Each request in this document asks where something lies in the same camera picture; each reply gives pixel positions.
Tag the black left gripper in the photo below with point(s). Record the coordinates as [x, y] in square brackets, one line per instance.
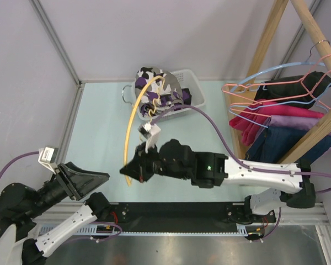
[79, 182]

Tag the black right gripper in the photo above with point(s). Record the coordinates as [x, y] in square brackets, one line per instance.
[133, 168]

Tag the yellow clothes hanger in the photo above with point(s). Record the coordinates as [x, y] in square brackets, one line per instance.
[133, 113]

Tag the purple camouflage trousers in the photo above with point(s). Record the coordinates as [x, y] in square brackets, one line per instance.
[157, 99]

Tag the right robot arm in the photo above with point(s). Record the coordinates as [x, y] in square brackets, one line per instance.
[286, 185]

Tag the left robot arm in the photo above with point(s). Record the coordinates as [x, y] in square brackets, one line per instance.
[20, 205]

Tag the pink garment on hanger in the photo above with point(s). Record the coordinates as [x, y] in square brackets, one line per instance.
[250, 127]

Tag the lilac garment on hanger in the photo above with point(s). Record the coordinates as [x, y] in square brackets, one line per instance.
[295, 122]

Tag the black garment on hanger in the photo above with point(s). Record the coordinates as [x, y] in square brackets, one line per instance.
[294, 88]

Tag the white plastic basket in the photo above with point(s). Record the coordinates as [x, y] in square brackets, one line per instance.
[187, 79]

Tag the dark blue denim garment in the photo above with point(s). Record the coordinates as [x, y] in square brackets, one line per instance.
[274, 142]

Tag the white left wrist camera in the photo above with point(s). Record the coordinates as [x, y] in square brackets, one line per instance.
[47, 158]

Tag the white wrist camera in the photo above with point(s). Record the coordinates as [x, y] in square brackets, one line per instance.
[151, 133]
[47, 158]

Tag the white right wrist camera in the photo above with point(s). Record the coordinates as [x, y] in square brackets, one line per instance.
[151, 133]

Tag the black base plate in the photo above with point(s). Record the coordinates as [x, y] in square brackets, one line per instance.
[187, 217]

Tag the white cable duct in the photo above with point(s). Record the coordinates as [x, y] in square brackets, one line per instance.
[102, 230]

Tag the pink wire hanger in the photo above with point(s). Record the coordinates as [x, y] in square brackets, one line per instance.
[244, 91]
[245, 114]

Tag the aluminium corner post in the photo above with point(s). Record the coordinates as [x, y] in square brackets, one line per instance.
[53, 36]

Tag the wooden clothes rack frame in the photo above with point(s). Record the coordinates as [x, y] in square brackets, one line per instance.
[323, 126]

